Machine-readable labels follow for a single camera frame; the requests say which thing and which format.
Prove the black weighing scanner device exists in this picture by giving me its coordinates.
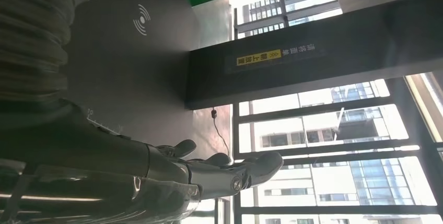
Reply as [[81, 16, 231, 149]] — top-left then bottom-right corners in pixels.
[[64, 0, 443, 161]]

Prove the thin black cable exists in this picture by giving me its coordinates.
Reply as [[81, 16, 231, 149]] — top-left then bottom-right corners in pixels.
[[210, 108, 231, 158]]

